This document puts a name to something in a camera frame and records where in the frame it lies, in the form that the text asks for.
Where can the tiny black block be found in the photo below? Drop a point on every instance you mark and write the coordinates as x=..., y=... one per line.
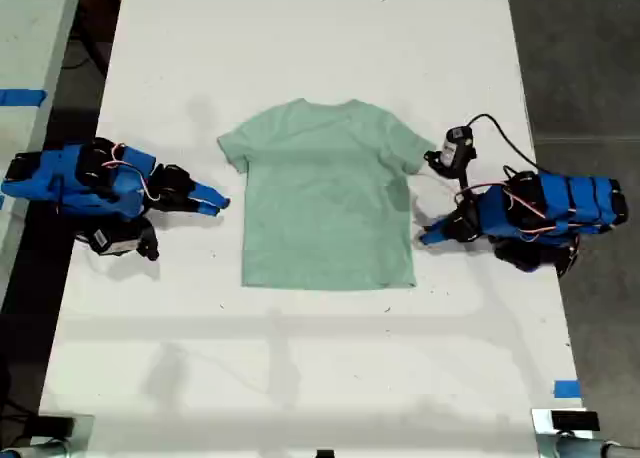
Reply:
x=325, y=453

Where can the small black box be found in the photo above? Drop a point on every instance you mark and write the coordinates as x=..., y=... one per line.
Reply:
x=56, y=425
x=575, y=420

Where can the silver metal bracket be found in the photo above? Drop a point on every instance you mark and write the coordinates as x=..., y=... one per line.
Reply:
x=82, y=438
x=542, y=435

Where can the short blue tape strip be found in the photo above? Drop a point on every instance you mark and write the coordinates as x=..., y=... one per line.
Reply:
x=567, y=389

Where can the long blue tape strip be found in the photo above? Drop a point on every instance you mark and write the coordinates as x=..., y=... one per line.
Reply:
x=22, y=98

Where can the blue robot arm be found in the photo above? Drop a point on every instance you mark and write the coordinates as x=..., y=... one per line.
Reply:
x=565, y=203
x=50, y=178

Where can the short black camera stalk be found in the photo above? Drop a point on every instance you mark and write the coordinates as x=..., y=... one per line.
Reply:
x=464, y=185

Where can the black camera box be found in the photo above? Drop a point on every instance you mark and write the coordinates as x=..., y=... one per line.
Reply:
x=115, y=242
x=455, y=150

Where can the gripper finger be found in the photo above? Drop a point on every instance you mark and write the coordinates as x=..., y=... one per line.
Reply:
x=212, y=195
x=437, y=238
x=435, y=228
x=211, y=210

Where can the pale green T-shirt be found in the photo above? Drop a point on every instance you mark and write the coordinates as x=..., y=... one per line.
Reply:
x=325, y=203

